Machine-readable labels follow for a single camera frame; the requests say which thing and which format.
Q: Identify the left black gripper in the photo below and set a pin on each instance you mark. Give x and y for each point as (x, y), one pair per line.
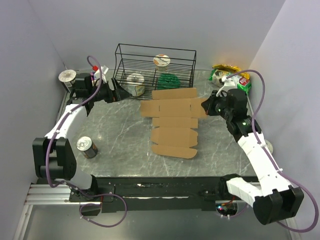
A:
(118, 94)

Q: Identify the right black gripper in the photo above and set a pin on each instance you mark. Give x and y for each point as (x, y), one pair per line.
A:
(208, 105)

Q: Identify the brown cardboard box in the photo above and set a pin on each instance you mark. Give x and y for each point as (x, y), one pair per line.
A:
(175, 117)

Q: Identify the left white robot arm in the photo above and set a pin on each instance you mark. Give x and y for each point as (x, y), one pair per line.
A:
(53, 156)

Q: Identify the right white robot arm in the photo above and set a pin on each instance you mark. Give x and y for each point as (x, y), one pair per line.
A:
(276, 199)

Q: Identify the white yellow cup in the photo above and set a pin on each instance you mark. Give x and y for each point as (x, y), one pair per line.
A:
(135, 84)

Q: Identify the small purple yogurt cup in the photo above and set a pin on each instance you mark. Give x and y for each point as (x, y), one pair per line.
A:
(93, 74)

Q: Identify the green chips bag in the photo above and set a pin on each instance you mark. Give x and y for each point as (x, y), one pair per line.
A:
(240, 81)

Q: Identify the yellow chips bag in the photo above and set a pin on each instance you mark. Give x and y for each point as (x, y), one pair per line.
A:
(231, 69)

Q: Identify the green lid jar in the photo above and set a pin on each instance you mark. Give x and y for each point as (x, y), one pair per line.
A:
(168, 81)

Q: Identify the black can white lid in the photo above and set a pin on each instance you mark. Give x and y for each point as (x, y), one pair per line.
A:
(67, 78)

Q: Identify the orange yogurt cup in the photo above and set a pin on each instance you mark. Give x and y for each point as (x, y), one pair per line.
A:
(161, 62)

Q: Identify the metal tin can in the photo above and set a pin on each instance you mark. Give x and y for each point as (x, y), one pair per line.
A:
(87, 147)

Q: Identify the white lidded cup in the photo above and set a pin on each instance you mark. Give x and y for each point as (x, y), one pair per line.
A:
(269, 146)

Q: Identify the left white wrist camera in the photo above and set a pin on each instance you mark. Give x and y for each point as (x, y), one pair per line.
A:
(100, 74)

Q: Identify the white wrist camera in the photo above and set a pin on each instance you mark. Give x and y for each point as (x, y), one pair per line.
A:
(100, 74)
(228, 84)

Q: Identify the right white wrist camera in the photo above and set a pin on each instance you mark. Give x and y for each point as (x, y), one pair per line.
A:
(228, 84)

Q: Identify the black wire rack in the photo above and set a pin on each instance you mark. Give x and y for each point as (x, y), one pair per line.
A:
(133, 58)

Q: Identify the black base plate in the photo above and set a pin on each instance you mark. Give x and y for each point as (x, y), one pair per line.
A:
(156, 193)

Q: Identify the aluminium rail frame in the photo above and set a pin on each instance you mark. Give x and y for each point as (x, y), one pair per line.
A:
(43, 194)

